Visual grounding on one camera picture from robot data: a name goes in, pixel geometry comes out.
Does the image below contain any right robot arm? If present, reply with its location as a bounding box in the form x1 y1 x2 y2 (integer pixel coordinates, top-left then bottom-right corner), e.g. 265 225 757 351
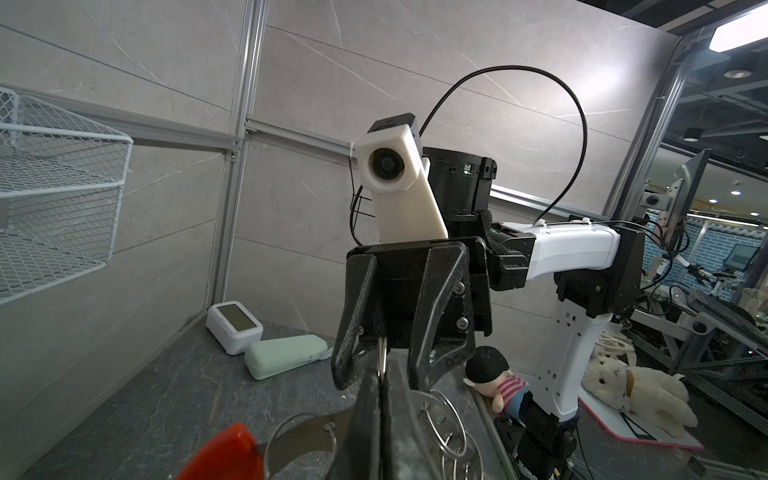
331 130 643 479

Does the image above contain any white plush dog toy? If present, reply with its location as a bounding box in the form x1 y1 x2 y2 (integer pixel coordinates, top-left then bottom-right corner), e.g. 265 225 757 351
581 357 698 438

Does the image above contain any white digital timer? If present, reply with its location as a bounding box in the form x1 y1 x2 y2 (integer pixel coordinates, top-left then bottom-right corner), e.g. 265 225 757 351
205 301 264 356

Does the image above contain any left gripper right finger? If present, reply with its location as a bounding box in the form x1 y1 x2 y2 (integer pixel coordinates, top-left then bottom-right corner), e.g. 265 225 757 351
383 359 441 479

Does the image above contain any grey key organizer red handle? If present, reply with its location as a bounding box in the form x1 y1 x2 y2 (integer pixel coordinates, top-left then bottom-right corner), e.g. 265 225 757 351
175 335 485 480

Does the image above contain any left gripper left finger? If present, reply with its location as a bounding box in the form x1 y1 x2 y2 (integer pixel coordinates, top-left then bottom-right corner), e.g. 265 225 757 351
326 366 382 480

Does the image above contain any white wire mesh basket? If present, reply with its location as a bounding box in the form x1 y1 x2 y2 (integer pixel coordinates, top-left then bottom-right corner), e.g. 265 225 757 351
1 88 133 304

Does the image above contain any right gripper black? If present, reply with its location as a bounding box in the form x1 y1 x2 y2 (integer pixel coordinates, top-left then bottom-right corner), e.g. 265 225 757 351
331 236 494 392

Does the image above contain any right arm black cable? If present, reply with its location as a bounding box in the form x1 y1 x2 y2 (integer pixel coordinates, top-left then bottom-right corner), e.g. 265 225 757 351
349 64 590 247

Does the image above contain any boy plush doll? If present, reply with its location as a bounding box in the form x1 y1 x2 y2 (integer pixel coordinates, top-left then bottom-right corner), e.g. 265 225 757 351
463 346 530 420

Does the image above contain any green eyeglass case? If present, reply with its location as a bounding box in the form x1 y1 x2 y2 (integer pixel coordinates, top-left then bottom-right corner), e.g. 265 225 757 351
244 334 333 381

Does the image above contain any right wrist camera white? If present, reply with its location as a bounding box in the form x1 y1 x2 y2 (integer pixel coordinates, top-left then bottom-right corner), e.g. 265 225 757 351
355 113 448 244

